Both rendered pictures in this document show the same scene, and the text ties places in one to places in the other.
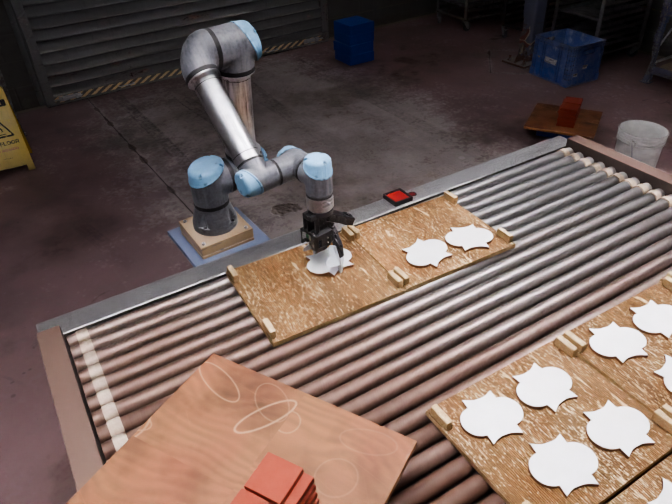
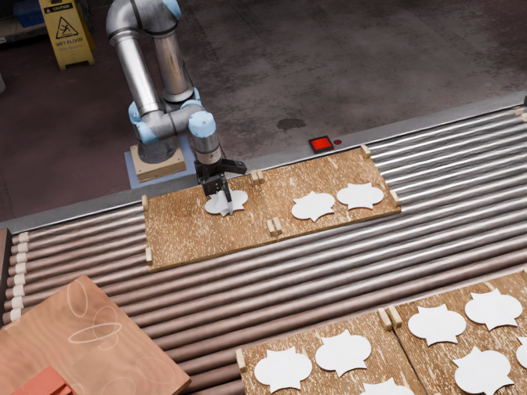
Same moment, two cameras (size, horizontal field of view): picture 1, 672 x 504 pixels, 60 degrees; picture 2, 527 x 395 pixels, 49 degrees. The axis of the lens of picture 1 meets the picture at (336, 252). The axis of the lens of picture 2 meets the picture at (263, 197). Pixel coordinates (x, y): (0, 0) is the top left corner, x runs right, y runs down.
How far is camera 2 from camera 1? 68 cm
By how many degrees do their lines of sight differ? 17
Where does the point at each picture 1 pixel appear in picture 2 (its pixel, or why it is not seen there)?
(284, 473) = (51, 383)
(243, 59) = (161, 20)
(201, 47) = (120, 12)
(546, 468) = not seen: outside the picture
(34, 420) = not seen: hidden behind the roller
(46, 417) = not seen: hidden behind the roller
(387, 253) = (280, 201)
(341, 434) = (139, 359)
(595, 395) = (385, 370)
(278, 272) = (182, 206)
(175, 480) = (14, 367)
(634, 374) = (434, 358)
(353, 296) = (230, 238)
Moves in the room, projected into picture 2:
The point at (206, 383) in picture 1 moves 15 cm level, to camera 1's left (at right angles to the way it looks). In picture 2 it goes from (68, 297) to (22, 290)
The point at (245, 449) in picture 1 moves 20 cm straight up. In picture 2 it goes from (69, 355) to (39, 306)
